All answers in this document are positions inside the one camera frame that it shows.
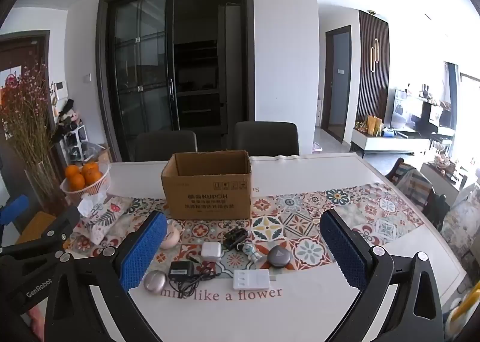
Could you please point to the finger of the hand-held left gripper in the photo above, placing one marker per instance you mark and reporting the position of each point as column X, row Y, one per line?
column 33, row 263
column 13, row 209

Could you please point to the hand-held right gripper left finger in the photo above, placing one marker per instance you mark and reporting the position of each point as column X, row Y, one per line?
column 144, row 252

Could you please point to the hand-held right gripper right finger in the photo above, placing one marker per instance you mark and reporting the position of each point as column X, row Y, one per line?
column 343, row 252

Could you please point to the peach round device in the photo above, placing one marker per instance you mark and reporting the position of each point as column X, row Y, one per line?
column 172, row 235

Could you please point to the dark grey earbud case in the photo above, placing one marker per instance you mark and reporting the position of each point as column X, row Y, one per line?
column 278, row 256

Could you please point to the white charger cube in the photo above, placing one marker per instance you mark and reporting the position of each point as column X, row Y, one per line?
column 211, row 251

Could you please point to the brown cardboard box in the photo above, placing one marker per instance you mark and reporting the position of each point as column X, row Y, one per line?
column 206, row 195

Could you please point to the black clip-on device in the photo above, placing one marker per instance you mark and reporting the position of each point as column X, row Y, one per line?
column 236, row 239

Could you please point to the white rectangular hub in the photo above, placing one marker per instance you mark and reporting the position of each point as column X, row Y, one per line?
column 250, row 280

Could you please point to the yellow wooden stool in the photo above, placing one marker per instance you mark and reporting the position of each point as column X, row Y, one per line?
column 33, row 225

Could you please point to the silver oval case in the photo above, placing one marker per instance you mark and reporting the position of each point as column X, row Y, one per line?
column 155, row 282

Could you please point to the glass vase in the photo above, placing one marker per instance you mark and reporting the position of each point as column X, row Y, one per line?
column 43, row 188

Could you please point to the pile of oranges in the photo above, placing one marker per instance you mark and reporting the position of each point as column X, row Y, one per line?
column 83, row 176

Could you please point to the white shoe rack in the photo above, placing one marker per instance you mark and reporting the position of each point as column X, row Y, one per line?
column 77, row 147

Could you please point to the small robot figurine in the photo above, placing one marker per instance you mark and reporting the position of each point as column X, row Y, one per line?
column 251, row 252

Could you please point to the dried pink flower bunch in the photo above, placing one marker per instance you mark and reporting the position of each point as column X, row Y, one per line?
column 24, row 113

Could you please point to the wooden chair with plaid cushion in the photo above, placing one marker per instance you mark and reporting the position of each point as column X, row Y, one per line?
column 416, row 184

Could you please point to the cardboard box on floor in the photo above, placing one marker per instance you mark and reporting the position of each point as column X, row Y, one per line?
column 105, row 154

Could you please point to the plush toys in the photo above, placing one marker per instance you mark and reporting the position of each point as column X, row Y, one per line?
column 68, row 115

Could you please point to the dark grey dining chair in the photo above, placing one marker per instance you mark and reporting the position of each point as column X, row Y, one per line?
column 166, row 145
column 266, row 138

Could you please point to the white television cabinet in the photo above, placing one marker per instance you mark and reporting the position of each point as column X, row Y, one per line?
column 390, row 143

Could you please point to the yellow paper bags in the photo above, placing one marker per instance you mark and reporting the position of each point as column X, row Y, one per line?
column 374, row 125

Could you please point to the yellow and white object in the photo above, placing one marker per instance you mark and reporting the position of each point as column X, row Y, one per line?
column 465, row 312

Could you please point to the brown entry door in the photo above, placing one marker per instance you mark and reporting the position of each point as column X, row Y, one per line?
column 22, row 60

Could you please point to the television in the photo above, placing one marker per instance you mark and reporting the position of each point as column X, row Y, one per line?
column 403, row 109

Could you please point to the black piano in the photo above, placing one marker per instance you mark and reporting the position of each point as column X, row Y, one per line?
column 437, row 117

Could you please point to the dark interior door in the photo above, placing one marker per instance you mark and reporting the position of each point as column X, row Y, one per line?
column 337, row 83

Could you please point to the dark glass sliding door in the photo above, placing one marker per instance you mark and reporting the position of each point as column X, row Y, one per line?
column 150, row 64

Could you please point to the wall intercom panel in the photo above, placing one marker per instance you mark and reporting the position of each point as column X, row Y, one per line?
column 62, row 89

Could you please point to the dark slatted wall panel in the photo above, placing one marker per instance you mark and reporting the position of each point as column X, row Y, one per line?
column 373, row 94

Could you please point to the gold wall ornament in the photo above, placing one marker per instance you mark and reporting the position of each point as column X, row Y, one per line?
column 374, row 55

